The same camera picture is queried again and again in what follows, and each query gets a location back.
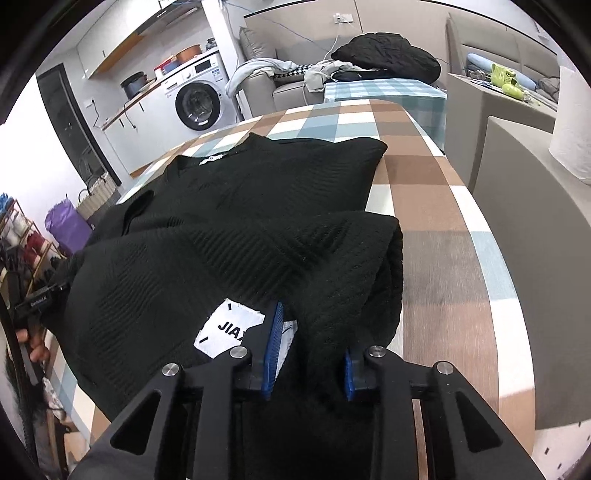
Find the red box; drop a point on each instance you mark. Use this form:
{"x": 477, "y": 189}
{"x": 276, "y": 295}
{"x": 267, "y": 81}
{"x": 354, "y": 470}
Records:
{"x": 165, "y": 69}

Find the grey sofa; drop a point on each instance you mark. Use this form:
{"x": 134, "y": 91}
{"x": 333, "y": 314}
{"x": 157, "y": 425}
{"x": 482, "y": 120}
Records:
{"x": 258, "y": 90}

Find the light blue garment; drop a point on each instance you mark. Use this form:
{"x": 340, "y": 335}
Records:
{"x": 249, "y": 69}

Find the brown cooking pot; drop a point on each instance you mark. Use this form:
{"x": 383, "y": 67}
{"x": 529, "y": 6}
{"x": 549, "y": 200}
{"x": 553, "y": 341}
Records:
{"x": 188, "y": 53}

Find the grey cushion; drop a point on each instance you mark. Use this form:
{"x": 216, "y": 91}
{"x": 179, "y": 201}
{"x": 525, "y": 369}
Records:
{"x": 256, "y": 46}

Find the black puffer jacket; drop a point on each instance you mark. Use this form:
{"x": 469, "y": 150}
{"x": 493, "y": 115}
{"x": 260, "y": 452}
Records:
{"x": 388, "y": 53}

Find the grey quilted garment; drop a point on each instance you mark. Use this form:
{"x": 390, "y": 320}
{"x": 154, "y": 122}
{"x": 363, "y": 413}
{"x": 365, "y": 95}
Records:
{"x": 549, "y": 86}

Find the white paper towel roll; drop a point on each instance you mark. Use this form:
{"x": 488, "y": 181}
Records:
{"x": 572, "y": 129}

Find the small beige cabinet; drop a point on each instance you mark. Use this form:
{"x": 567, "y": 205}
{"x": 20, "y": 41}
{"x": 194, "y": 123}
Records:
{"x": 471, "y": 115}

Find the wooden shoe rack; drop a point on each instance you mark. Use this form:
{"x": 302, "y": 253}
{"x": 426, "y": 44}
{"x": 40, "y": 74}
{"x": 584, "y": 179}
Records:
{"x": 44, "y": 263}

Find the black cooking pot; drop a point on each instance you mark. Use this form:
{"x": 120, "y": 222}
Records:
{"x": 132, "y": 85}

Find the white wall socket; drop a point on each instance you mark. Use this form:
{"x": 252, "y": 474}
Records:
{"x": 344, "y": 18}

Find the large beige cabinet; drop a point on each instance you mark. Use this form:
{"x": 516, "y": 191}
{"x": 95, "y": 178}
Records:
{"x": 531, "y": 230}

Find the row of assorted shoes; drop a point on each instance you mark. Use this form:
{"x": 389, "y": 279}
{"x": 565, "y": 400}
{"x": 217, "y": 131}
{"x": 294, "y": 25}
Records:
{"x": 27, "y": 242}

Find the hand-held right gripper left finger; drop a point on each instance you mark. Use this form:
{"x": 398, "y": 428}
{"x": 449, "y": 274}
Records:
{"x": 273, "y": 355}

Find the yellow-green toy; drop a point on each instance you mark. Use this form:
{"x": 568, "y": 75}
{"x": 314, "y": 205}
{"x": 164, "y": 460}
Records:
{"x": 503, "y": 76}

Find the grey padded headboard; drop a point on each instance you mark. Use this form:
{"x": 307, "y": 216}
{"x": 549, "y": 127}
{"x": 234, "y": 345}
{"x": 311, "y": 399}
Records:
{"x": 498, "y": 37}

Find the blue pillow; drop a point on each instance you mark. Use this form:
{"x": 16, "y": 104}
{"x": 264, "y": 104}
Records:
{"x": 478, "y": 62}

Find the white wall cabinets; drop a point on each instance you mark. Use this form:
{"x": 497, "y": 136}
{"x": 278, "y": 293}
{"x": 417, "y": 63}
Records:
{"x": 120, "y": 32}

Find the white kitchen base cabinets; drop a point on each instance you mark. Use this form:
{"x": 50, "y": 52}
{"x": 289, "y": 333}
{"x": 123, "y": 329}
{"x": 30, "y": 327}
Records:
{"x": 138, "y": 134}

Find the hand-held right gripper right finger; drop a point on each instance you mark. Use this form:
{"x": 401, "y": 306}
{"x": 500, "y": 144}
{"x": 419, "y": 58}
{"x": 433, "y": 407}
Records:
{"x": 349, "y": 376}

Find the black knit sweater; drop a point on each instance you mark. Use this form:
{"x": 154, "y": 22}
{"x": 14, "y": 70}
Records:
{"x": 207, "y": 240}

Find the white washing machine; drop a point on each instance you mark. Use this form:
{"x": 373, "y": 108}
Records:
{"x": 198, "y": 99}

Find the woven laundry basket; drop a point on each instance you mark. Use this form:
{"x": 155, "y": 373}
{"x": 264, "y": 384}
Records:
{"x": 94, "y": 198}

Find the black door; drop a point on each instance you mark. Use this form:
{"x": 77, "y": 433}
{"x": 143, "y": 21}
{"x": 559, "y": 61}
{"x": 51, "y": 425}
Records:
{"x": 69, "y": 120}

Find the teal plaid cloth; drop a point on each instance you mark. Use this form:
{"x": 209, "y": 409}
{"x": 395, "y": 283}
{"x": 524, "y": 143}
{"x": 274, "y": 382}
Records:
{"x": 383, "y": 87}

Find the white dashed-print cloth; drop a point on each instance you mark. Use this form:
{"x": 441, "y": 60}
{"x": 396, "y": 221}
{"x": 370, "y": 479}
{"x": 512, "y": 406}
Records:
{"x": 558, "y": 452}

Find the person's left hand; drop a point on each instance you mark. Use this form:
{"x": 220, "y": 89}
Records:
{"x": 39, "y": 354}

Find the houndstooth cushion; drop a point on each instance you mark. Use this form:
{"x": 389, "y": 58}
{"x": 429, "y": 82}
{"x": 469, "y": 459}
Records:
{"x": 291, "y": 71}

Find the purple plastic bag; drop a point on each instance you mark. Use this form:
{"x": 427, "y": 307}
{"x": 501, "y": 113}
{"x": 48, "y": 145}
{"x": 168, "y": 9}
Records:
{"x": 64, "y": 224}

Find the white grey clothing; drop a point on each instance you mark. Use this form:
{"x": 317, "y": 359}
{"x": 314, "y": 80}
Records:
{"x": 318, "y": 76}

